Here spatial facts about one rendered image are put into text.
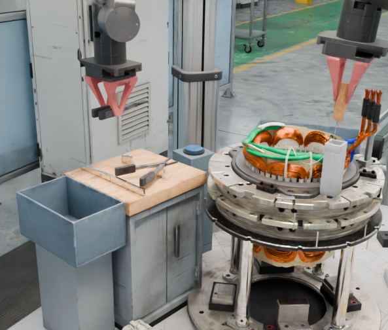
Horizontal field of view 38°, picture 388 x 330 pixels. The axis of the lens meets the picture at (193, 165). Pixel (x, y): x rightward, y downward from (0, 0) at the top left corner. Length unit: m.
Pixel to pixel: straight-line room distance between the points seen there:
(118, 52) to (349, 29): 0.40
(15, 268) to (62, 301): 1.80
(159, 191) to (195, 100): 0.47
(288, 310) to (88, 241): 0.38
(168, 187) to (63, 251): 0.22
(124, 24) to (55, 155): 2.61
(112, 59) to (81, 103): 2.23
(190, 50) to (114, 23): 0.51
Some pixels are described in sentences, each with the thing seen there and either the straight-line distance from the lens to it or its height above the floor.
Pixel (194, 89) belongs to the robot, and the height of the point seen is 1.13.
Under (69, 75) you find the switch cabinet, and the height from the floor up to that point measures 0.76.
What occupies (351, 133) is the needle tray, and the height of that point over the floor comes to 1.05.
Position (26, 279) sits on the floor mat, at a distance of 2.76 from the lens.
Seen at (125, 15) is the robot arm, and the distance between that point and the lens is 0.94.
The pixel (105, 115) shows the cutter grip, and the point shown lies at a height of 1.18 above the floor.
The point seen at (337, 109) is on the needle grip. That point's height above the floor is 1.24.
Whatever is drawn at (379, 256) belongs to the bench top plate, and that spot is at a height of 0.78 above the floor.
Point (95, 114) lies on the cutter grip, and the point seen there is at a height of 1.18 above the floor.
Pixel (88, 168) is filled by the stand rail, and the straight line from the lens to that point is 1.10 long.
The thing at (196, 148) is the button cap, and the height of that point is 1.04.
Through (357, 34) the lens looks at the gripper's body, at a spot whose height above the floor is 1.36.
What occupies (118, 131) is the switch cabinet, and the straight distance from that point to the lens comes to 3.44.
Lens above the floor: 1.49
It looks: 22 degrees down
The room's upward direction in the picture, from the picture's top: 1 degrees clockwise
